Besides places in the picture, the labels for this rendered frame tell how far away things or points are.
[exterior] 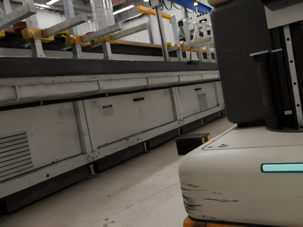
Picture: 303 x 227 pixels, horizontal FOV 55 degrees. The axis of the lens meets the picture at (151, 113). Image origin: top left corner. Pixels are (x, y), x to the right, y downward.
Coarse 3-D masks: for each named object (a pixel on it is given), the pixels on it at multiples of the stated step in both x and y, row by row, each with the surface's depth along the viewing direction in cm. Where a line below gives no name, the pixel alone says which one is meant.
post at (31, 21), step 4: (24, 0) 131; (28, 0) 131; (32, 0) 133; (24, 4) 132; (32, 16) 132; (28, 20) 132; (32, 20) 132; (36, 20) 133; (28, 24) 132; (32, 24) 132; (36, 24) 133; (32, 40) 132; (36, 40) 132; (40, 40) 134; (32, 44) 132; (36, 44) 132; (40, 44) 134; (32, 48) 133; (36, 48) 132; (40, 48) 133; (32, 52) 133; (36, 52) 132; (40, 52) 133
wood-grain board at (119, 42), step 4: (8, 28) 142; (12, 28) 143; (8, 32) 143; (12, 32) 144; (16, 32) 146; (56, 36) 166; (120, 40) 217; (116, 44) 217; (120, 44) 220; (124, 44) 223; (128, 44) 225; (132, 44) 230; (136, 44) 234; (140, 44) 239; (144, 44) 245; (148, 44) 250; (152, 44) 256; (156, 44) 262; (156, 48) 268; (160, 48) 271; (204, 52) 361; (212, 52) 384
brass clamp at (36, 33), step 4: (24, 28) 130; (28, 28) 130; (32, 28) 130; (36, 28) 132; (40, 28) 134; (24, 32) 130; (28, 32) 129; (32, 32) 129; (36, 32) 132; (40, 32) 134; (24, 36) 130; (28, 36) 129; (32, 36) 130; (36, 36) 131; (40, 36) 133; (52, 36) 139; (28, 40) 132; (44, 40) 137; (48, 40) 138; (52, 40) 139
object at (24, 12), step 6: (24, 6) 100; (30, 6) 100; (12, 12) 104; (18, 12) 103; (24, 12) 101; (30, 12) 100; (36, 12) 102; (0, 18) 108; (6, 18) 107; (12, 18) 105; (18, 18) 104; (24, 18) 105; (0, 24) 109; (6, 24) 108; (12, 24) 109; (0, 30) 114
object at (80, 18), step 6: (72, 18) 123; (78, 18) 121; (84, 18) 122; (60, 24) 127; (66, 24) 125; (72, 24) 124; (78, 24) 125; (42, 30) 134; (48, 30) 132; (54, 30) 130; (60, 30) 129; (48, 36) 136; (24, 42) 142
